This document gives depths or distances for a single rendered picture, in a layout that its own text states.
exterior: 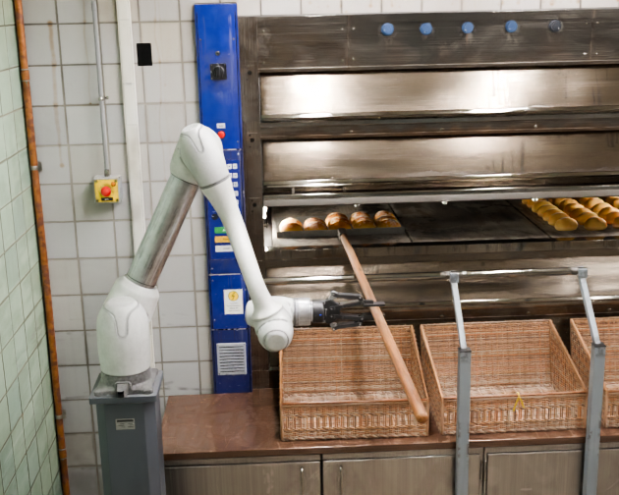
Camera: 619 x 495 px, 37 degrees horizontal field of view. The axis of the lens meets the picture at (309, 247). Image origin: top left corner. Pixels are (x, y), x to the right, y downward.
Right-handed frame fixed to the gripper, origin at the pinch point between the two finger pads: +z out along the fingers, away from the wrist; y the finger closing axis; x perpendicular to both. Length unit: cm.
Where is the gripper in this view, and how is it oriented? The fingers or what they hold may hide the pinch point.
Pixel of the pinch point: (373, 309)
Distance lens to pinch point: 302.0
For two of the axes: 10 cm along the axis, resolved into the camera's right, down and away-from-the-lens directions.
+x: 0.5, 2.6, -9.7
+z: 10.0, -0.3, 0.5
